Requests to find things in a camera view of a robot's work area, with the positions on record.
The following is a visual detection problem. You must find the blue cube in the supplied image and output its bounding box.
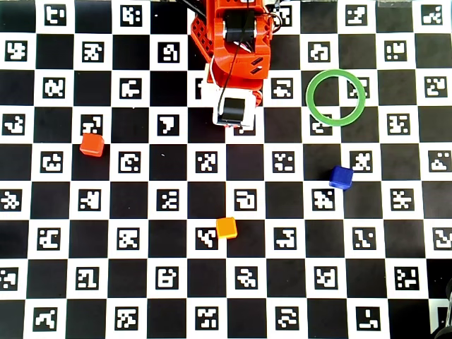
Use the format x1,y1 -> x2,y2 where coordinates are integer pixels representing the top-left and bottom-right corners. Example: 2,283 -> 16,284
328,165 -> 355,191

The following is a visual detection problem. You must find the orange cube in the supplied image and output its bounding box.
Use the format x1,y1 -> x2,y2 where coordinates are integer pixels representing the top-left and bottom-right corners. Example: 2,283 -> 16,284
215,216 -> 238,240

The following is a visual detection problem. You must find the red cube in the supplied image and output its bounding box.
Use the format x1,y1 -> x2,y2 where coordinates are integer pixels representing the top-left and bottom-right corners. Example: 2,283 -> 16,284
79,132 -> 106,158

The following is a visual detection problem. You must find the black white marker mat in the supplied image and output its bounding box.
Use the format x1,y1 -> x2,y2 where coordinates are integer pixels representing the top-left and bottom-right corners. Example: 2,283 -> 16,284
0,0 -> 452,339

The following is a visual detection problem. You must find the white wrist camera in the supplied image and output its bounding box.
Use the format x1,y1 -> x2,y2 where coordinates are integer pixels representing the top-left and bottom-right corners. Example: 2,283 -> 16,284
212,87 -> 258,131

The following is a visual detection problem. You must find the thin black camera cable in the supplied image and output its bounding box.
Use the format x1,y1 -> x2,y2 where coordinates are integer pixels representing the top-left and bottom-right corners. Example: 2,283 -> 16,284
217,0 -> 252,119

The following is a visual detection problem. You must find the green ring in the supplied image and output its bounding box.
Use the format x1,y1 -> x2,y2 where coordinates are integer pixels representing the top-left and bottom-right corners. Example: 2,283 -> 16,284
305,69 -> 367,127

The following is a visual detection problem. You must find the black power plug cable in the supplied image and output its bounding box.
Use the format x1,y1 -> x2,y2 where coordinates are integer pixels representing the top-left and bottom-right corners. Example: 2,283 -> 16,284
174,0 -> 215,20

